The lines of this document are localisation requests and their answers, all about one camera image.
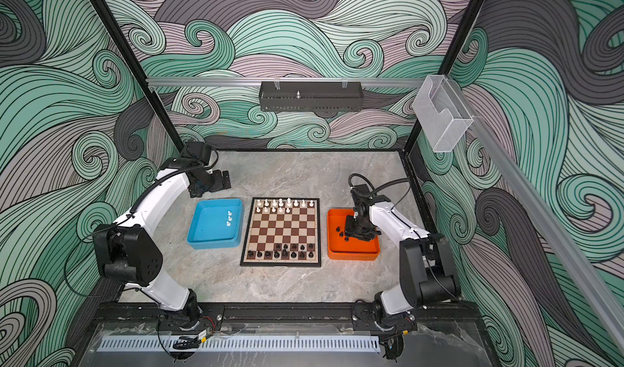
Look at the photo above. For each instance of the aluminium wall rail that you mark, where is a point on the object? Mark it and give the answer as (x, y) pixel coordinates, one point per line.
(223, 81)

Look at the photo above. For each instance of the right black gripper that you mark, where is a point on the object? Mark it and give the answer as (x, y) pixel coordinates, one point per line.
(349, 230)

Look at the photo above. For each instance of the blue plastic tray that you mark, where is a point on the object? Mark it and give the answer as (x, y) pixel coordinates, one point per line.
(216, 223)

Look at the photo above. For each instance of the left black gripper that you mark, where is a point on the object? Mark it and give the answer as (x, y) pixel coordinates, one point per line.
(218, 183)

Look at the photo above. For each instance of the orange plastic tray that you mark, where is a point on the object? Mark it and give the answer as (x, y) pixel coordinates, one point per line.
(341, 247)

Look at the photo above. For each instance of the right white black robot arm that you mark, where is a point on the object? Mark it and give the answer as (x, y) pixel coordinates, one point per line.
(427, 271)

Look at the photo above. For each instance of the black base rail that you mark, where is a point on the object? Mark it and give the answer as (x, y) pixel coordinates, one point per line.
(284, 312)

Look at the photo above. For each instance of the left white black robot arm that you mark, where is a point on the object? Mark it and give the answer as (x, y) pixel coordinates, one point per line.
(125, 251)

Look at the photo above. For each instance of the clear acrylic wall holder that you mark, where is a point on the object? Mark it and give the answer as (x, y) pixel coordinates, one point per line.
(442, 110)

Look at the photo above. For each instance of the folding chess board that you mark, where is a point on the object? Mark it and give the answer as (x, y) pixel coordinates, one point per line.
(283, 232)

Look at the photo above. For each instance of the white slotted cable duct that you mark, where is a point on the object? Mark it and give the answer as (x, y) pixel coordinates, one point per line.
(244, 343)

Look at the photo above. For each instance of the black perforated wall shelf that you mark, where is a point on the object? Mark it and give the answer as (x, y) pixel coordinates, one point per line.
(311, 97)

